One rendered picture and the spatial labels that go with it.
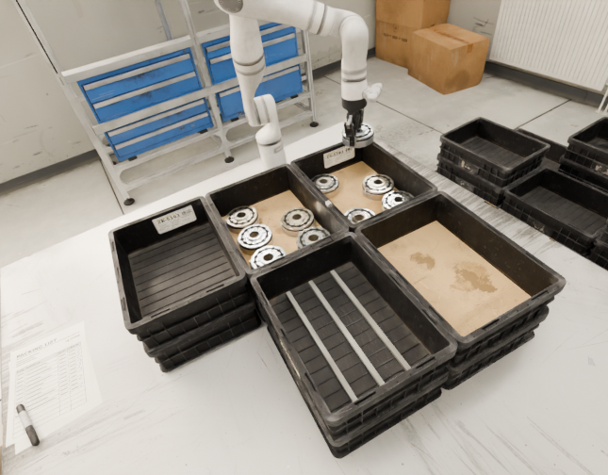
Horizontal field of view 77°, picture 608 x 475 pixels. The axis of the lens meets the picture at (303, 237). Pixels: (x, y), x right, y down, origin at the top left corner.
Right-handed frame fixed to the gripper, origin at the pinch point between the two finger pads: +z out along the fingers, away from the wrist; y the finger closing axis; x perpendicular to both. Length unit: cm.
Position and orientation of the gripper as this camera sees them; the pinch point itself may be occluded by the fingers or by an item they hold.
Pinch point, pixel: (354, 138)
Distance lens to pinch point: 126.0
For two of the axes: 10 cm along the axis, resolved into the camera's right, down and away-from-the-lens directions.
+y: -3.8, 6.8, -6.3
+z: 1.1, 7.1, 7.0
